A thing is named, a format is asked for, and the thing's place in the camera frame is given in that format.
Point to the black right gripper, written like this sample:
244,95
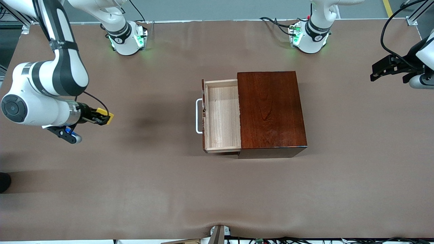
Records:
84,112

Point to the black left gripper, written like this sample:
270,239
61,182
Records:
412,55

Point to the yellow block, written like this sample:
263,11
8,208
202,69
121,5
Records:
111,118

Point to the light wood drawer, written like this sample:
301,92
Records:
222,118

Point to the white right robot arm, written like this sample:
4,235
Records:
44,112

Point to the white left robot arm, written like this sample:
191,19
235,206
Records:
312,40

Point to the brown table cover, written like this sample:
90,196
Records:
169,186

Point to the black shoe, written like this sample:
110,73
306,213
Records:
4,182

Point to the dark brown wooden cabinet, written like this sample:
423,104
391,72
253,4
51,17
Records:
274,112

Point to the cardboard piece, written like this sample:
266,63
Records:
183,242

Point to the aluminium frame profile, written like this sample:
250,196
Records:
412,21
26,28

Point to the grey metal bracket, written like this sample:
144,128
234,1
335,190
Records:
217,235

